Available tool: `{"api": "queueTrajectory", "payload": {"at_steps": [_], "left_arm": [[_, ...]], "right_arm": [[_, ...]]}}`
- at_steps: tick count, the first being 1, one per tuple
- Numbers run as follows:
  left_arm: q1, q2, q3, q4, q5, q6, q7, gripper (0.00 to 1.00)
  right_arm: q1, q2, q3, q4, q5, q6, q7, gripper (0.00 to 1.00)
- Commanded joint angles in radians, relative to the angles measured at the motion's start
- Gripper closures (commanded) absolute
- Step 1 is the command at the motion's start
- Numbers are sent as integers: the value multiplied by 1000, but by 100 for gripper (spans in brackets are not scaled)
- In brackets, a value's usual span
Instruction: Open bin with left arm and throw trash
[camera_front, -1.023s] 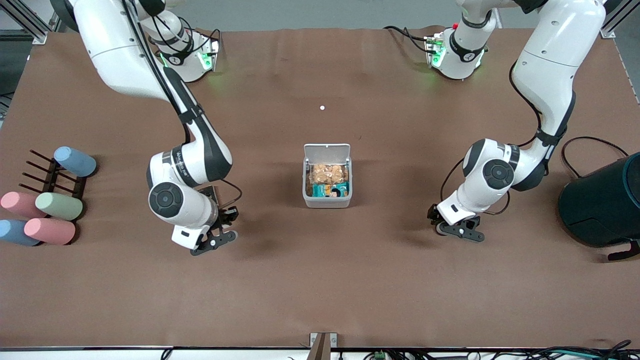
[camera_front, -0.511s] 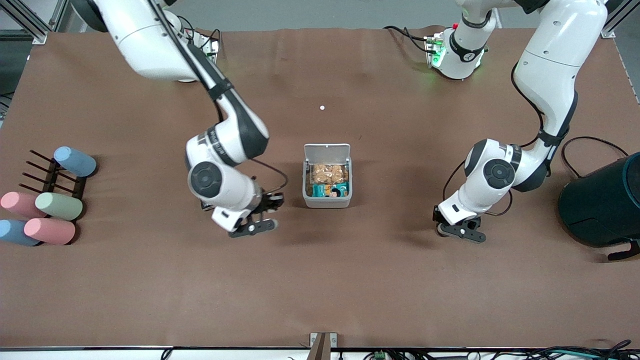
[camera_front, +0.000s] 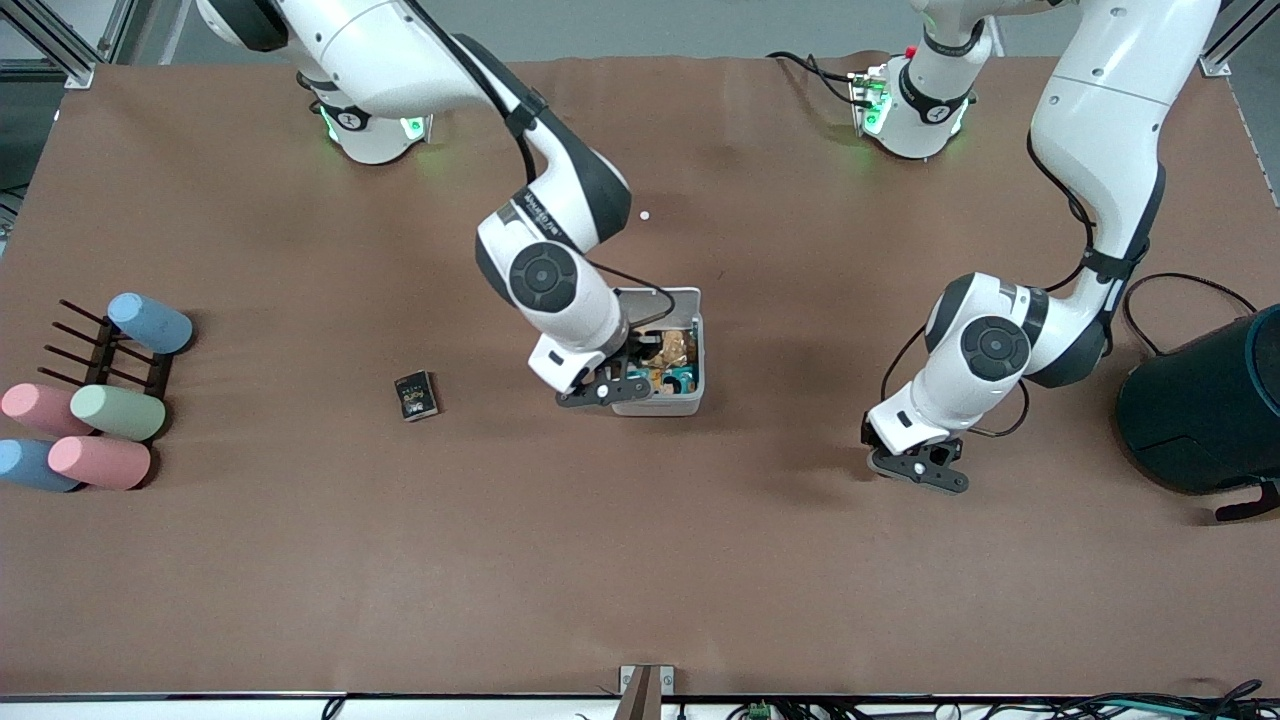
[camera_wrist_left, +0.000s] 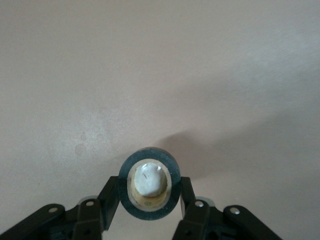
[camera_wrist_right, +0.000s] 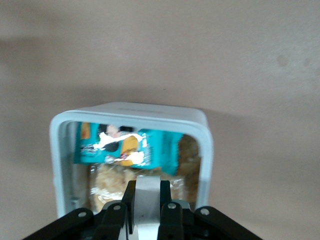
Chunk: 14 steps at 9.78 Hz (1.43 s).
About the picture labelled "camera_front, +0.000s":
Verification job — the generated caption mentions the white square trash bin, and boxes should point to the white square trash bin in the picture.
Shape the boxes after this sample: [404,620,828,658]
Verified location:
[605,287,706,418]

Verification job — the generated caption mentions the black snack packet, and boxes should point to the black snack packet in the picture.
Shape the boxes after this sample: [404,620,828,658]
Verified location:
[394,370,440,423]

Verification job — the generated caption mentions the dark teal cylindrical bin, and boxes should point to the dark teal cylindrical bin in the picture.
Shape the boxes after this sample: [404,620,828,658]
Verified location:
[1117,305,1280,497]

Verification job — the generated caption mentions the black curved stand foot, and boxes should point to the black curved stand foot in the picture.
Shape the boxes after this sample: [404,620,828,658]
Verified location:
[1215,480,1280,524]

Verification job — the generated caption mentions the brown table cover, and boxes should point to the brown table cover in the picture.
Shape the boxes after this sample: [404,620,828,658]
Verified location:
[0,50,1280,701]

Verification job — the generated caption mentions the blue plastic cup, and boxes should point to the blue plastic cup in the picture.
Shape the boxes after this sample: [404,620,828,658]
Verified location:
[0,438,83,494]
[107,292,195,356]

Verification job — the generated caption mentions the green plastic cup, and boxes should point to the green plastic cup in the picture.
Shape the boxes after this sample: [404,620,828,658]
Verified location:
[70,384,168,443]

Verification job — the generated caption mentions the black cup rack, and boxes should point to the black cup rack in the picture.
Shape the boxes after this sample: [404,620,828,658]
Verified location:
[40,298,175,401]

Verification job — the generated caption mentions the pink plastic cup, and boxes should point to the pink plastic cup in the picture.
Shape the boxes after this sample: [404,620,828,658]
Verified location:
[48,436,153,492]
[0,383,97,439]

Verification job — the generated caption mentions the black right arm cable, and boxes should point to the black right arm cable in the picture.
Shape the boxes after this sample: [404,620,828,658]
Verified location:
[400,0,678,329]

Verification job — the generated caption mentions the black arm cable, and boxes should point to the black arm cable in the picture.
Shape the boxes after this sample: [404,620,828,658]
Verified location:
[400,0,678,329]
[878,130,1136,441]

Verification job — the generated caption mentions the black looped cable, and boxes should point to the black looped cable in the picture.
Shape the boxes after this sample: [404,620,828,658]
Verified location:
[1122,272,1259,357]

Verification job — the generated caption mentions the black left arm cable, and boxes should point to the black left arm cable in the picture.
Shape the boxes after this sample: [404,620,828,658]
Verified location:
[878,130,1136,441]

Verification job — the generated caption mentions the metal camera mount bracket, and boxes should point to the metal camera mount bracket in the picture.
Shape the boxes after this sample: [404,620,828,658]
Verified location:
[614,665,677,720]

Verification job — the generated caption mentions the teal floor cable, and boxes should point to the teal floor cable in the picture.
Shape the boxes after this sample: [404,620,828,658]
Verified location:
[1095,698,1211,720]

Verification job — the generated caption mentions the black base power cable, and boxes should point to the black base power cable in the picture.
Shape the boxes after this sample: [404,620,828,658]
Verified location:
[767,50,863,107]

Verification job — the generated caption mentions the black floor cable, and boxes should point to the black floor cable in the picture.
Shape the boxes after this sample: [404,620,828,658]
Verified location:
[1050,680,1280,720]

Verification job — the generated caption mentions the aluminium frame post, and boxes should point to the aluminium frame post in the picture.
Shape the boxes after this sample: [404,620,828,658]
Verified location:
[1198,0,1263,79]
[0,0,131,91]

